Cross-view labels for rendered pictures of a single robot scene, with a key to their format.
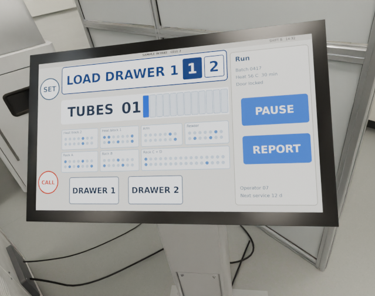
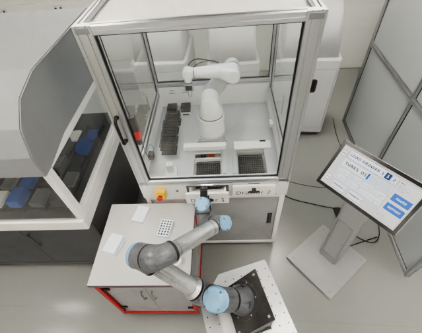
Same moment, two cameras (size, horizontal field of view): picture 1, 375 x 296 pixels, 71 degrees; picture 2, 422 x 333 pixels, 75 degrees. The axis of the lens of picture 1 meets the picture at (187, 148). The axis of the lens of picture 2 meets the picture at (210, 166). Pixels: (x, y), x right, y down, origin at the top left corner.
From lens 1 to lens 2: 1.42 m
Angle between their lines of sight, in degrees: 35
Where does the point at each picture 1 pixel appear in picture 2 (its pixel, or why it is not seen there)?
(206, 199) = (366, 208)
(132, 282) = (305, 210)
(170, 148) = (366, 191)
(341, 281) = (411, 287)
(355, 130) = not seen: outside the picture
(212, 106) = (386, 189)
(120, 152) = (352, 182)
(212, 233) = (361, 217)
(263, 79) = (405, 193)
